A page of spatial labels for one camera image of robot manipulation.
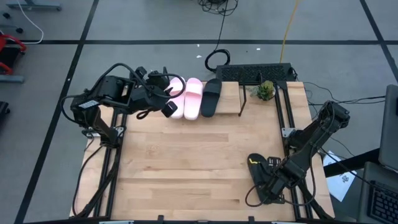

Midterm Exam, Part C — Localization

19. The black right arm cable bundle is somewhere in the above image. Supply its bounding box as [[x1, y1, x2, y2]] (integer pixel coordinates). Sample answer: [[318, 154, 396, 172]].
[[292, 180, 334, 220]]

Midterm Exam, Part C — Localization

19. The white printed paper sheet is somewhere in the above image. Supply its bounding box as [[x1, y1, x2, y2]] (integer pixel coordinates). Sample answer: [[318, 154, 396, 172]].
[[322, 151, 358, 202]]

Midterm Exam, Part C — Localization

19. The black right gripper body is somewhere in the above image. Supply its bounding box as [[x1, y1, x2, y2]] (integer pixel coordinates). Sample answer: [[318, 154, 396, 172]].
[[266, 159, 307, 197]]

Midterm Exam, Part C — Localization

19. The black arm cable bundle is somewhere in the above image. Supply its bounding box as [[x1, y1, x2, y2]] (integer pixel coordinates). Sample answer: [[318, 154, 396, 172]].
[[72, 143, 105, 218], [292, 180, 334, 220]]

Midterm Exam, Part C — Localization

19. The white floor cable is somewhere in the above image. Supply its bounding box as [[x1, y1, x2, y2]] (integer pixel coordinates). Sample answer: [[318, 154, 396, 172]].
[[15, 0, 45, 45]]

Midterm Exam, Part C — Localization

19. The thin black cable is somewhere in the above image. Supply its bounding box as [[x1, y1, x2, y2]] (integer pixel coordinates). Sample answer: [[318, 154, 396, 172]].
[[303, 81, 386, 105]]

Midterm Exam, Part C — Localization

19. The grey metal table foot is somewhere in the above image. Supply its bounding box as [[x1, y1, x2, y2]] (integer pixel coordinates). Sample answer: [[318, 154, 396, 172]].
[[6, 0, 62, 11], [0, 74, 25, 84]]

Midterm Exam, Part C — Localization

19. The pink rubber slide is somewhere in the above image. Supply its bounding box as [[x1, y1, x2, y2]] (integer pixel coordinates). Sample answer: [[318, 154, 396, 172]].
[[167, 77, 187, 119], [183, 77, 204, 121]]

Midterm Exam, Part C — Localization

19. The yellow floor cable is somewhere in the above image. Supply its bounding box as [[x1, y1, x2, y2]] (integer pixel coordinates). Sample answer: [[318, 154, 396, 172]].
[[279, 0, 302, 64]]

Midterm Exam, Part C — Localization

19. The black coiled floor cable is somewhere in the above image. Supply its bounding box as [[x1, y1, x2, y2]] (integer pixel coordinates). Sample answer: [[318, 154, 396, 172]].
[[198, 0, 239, 73]]

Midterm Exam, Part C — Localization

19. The small green succulent plant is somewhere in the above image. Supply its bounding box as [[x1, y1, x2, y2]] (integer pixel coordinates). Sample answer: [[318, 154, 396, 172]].
[[255, 80, 277, 101]]

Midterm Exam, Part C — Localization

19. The black rubber slide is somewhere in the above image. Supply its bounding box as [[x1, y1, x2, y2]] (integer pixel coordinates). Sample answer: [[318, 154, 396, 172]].
[[200, 78, 223, 118], [247, 152, 285, 205]]

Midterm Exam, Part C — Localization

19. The grey laptop computer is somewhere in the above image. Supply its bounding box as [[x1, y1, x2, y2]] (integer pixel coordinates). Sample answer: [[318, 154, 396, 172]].
[[356, 84, 398, 224]]

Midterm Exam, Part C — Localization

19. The black aluminium rig frame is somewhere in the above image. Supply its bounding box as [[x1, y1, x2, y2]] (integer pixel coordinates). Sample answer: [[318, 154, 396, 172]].
[[71, 70, 335, 224]]

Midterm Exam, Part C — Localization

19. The black left arm cable bundle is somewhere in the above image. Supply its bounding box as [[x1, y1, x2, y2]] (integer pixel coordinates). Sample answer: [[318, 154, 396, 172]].
[[72, 143, 105, 218]]

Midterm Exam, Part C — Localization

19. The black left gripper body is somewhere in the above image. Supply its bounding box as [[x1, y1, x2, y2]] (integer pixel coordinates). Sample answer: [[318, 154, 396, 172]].
[[132, 84, 170, 113]]

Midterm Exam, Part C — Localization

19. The red metal frame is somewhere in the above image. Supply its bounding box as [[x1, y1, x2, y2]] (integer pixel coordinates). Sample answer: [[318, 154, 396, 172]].
[[0, 32, 27, 76]]

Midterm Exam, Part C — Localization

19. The wooden shelf with wire frames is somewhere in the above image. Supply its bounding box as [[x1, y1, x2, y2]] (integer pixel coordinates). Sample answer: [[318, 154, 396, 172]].
[[159, 66, 249, 118]]

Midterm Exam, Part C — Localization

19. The black perforated metal box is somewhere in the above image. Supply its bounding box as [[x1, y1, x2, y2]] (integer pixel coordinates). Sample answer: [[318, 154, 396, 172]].
[[215, 63, 296, 83]]

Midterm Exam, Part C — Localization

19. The black metal beam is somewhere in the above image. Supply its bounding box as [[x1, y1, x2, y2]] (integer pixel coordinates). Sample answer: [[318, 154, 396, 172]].
[[323, 148, 381, 178]]

